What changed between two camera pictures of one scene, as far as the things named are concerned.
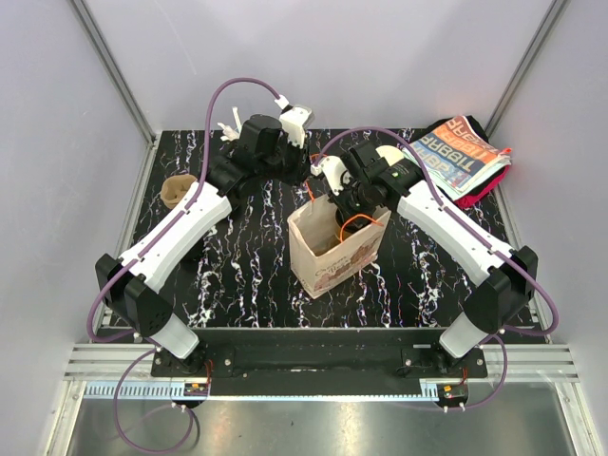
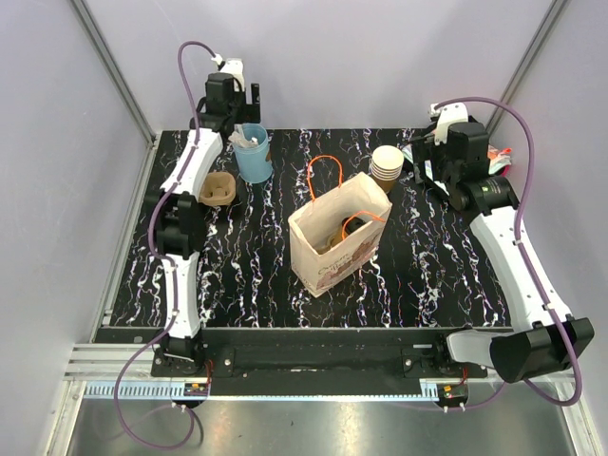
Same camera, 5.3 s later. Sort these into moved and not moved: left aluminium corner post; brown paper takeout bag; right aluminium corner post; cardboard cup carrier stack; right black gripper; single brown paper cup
Moved: single brown paper cup; right black gripper; cardboard cup carrier stack
Not moved: right aluminium corner post; left aluminium corner post; brown paper takeout bag
